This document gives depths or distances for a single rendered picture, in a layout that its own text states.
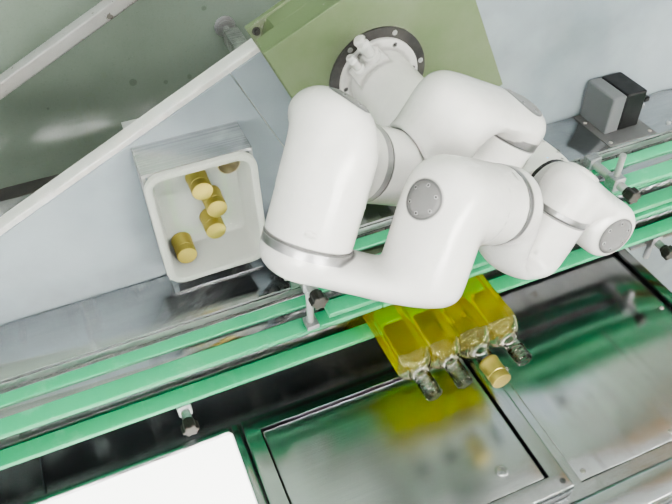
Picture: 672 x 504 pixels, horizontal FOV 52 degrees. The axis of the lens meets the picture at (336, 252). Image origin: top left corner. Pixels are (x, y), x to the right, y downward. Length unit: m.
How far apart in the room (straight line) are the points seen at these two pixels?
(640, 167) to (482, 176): 0.83
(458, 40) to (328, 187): 0.58
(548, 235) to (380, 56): 0.36
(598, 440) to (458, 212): 0.81
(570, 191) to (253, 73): 0.52
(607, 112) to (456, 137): 0.74
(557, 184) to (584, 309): 0.73
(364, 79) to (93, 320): 0.61
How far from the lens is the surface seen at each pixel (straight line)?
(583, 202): 0.85
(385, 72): 1.00
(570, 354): 1.46
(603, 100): 1.45
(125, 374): 1.18
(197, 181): 1.11
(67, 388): 1.20
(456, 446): 1.25
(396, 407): 1.29
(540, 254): 0.86
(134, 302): 1.25
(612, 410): 1.40
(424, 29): 1.08
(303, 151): 0.59
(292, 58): 1.01
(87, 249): 1.22
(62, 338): 1.24
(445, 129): 0.73
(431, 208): 0.61
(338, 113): 0.59
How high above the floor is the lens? 1.68
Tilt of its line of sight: 42 degrees down
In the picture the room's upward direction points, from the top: 148 degrees clockwise
